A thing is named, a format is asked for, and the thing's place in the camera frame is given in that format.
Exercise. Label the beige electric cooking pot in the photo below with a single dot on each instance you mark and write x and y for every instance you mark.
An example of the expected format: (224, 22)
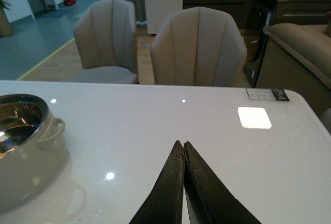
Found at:
(32, 147)

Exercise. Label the right beige upholstered chair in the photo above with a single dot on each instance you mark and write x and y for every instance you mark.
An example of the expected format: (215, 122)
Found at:
(198, 46)

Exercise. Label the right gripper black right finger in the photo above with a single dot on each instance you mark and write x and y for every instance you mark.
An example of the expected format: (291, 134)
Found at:
(209, 199)

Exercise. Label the left beige upholstered chair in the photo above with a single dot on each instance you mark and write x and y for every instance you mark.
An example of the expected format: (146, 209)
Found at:
(106, 39)

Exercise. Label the table label sticker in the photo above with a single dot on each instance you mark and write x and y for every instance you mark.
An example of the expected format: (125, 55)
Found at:
(275, 94)

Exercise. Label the beige sofa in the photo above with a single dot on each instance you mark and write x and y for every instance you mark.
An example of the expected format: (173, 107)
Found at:
(297, 58)

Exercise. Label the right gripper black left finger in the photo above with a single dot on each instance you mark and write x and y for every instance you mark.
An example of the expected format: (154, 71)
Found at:
(164, 203)

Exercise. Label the potted green plant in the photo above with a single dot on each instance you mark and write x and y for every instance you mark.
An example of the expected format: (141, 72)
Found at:
(6, 29)

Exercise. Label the beige upholstered chair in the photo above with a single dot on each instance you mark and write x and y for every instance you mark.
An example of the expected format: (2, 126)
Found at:
(106, 39)
(198, 46)

